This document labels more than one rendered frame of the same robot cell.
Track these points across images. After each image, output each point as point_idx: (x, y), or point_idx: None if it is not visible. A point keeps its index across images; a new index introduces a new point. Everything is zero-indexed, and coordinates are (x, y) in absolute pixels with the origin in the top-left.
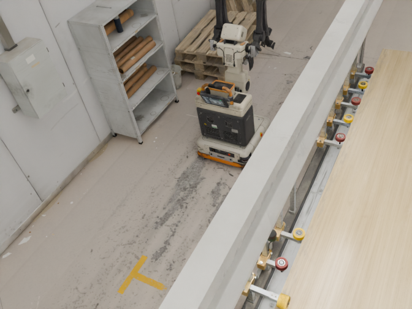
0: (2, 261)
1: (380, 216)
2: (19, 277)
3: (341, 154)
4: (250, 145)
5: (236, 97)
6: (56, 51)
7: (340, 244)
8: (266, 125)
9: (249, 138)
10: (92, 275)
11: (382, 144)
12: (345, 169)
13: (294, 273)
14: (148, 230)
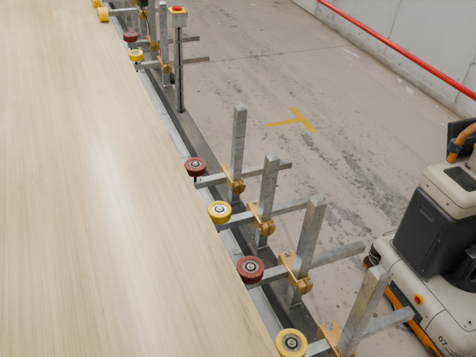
0: (393, 77)
1: (52, 94)
2: (366, 78)
3: (163, 138)
4: (393, 257)
5: (472, 178)
6: None
7: (83, 60)
8: (440, 325)
9: (404, 248)
10: (326, 103)
11: (107, 184)
12: (139, 122)
13: (111, 34)
14: (346, 146)
